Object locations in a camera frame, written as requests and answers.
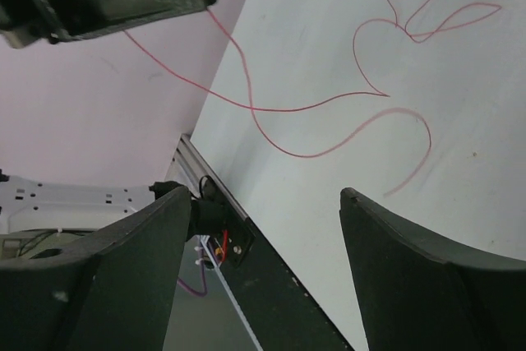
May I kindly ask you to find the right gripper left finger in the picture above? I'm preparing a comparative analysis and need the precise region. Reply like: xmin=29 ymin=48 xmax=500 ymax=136
xmin=1 ymin=187 xmax=191 ymax=350

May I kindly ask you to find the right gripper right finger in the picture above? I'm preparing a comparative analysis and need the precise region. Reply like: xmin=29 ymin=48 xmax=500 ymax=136
xmin=339 ymin=188 xmax=525 ymax=350

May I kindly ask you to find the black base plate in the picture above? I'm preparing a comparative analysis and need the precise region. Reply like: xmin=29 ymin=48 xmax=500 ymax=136
xmin=196 ymin=178 xmax=354 ymax=351

